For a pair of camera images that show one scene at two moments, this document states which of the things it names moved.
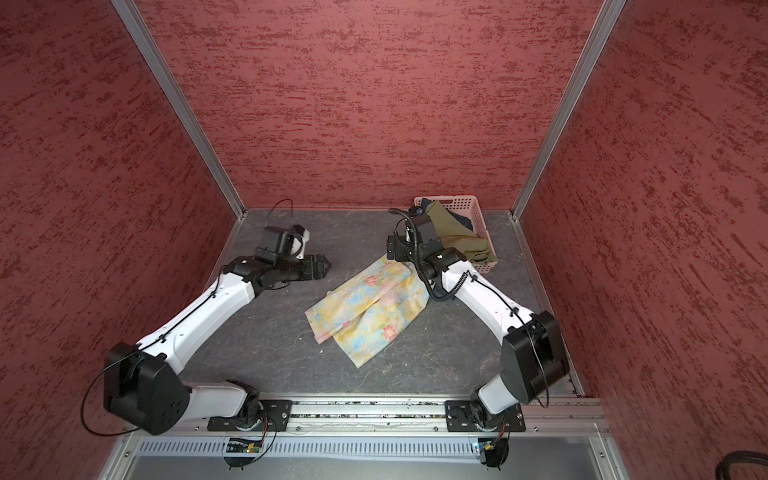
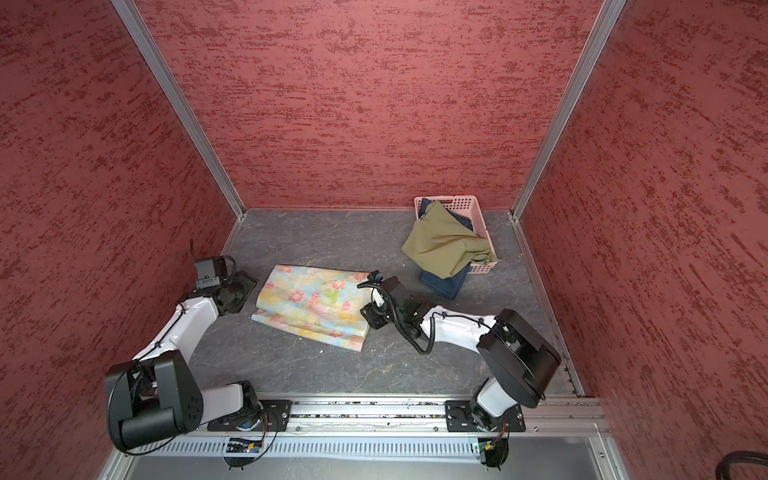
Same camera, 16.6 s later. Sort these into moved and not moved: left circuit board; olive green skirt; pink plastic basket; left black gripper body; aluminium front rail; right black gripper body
Moved: left black gripper body; right black gripper body
Not moved: aluminium front rail; pink plastic basket; olive green skirt; left circuit board
